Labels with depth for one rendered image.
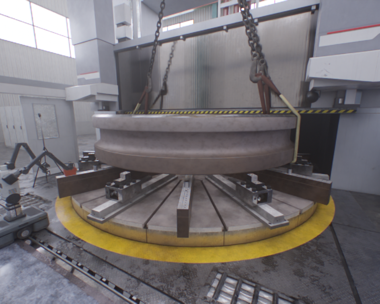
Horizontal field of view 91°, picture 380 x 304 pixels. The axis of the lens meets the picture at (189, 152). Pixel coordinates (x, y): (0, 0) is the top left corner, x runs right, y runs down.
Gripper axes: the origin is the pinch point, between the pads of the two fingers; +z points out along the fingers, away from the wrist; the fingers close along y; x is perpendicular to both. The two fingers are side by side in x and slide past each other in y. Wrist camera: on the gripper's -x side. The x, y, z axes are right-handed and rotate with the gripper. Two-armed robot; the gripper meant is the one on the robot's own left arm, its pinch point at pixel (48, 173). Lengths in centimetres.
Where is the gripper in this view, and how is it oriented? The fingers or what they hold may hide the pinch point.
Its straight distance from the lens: 417.9
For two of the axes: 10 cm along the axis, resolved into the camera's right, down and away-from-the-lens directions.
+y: -8.8, -0.9, 4.7
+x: -4.2, 6.4, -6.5
